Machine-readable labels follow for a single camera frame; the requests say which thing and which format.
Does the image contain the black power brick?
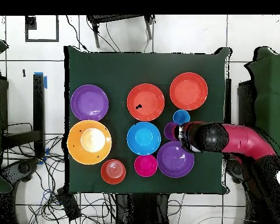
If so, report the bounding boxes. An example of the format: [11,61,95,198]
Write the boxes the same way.
[56,187,82,221]

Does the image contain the purple plastic bowl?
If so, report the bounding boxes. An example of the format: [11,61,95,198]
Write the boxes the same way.
[156,140,195,179]
[70,84,110,121]

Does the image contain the blue plastic bowl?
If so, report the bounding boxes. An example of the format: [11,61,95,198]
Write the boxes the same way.
[126,121,162,156]

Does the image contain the black table frame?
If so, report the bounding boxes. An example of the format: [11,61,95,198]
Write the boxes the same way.
[1,73,46,159]

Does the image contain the pink plastic bowl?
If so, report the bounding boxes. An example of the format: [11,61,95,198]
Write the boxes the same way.
[134,154,159,177]

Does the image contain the black metal chair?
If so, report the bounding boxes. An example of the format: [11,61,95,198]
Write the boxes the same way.
[86,14,156,49]

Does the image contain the wide red-orange bowl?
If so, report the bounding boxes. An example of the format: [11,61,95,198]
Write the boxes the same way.
[127,83,166,123]
[169,72,209,111]

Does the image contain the black floor cable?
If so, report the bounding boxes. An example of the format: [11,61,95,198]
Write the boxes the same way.
[65,15,89,52]

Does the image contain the large yellow-orange bowl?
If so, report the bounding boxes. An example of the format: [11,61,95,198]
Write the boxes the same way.
[66,120,113,166]

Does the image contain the blue network cable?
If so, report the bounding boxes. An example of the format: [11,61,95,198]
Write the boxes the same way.
[40,188,61,206]

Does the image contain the purple plastic cup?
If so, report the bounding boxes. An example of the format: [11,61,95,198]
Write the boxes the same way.
[163,121,180,141]

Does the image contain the dark green tablecloth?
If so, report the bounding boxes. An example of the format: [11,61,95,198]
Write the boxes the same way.
[63,45,232,194]

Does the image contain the black square frame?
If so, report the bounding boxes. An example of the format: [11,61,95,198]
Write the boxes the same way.
[24,15,60,43]

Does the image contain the blue plastic cup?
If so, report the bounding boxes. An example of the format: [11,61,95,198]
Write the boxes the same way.
[172,109,191,125]

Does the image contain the small deep orange bowl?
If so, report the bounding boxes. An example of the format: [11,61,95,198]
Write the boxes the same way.
[100,159,127,186]

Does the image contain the blue tape strip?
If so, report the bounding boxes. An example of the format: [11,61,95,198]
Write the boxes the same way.
[34,71,48,89]

